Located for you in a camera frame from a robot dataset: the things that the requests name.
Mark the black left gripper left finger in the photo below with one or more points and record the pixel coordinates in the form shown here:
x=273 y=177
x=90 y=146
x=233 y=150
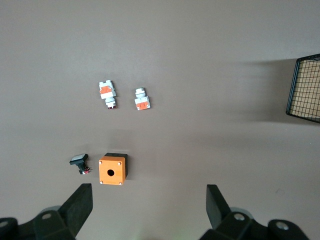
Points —
x=75 y=210

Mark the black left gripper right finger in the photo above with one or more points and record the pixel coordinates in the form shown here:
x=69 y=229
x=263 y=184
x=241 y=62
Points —
x=220 y=215

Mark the white push button switch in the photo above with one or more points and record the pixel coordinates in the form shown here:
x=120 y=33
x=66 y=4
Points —
x=107 y=95

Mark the black square push button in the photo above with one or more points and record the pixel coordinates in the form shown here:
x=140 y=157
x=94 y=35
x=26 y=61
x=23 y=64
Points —
x=78 y=159

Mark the brown table cover mat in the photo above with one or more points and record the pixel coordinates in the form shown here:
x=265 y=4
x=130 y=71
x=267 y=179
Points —
x=160 y=50

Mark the orange button enclosure box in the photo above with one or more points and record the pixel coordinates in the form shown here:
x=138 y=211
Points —
x=105 y=175

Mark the green push button switch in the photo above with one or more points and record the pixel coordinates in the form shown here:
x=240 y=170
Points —
x=141 y=100

